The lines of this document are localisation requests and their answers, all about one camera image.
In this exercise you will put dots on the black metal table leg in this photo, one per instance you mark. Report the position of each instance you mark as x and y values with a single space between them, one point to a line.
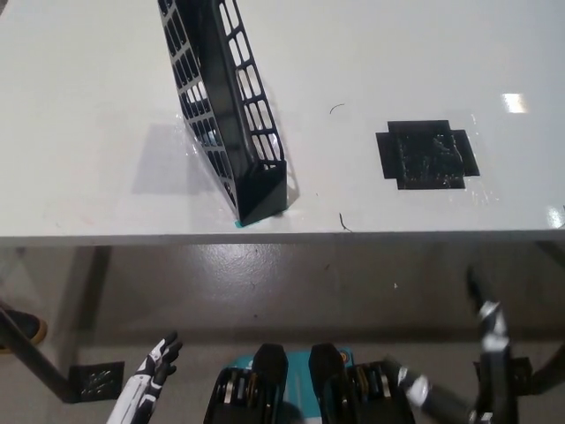
549 371
35 360

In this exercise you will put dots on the dark grey notebook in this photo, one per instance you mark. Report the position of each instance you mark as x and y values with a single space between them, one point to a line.
220 88

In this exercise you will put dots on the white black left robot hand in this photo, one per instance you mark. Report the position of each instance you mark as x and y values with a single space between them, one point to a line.
141 388

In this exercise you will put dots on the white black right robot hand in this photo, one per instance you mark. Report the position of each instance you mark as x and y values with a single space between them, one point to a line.
496 353

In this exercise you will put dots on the black mesh file shelf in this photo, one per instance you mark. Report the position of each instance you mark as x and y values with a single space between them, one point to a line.
260 194

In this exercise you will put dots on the teal tape strip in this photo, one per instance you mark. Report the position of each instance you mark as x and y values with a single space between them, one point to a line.
240 224

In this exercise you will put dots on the black teal robot body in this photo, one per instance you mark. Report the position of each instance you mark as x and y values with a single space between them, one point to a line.
309 388

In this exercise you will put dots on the black shoe with tan sole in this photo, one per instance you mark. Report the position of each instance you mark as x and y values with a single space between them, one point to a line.
26 327

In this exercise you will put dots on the black tape patch on table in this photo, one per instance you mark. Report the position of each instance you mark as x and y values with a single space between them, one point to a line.
397 154

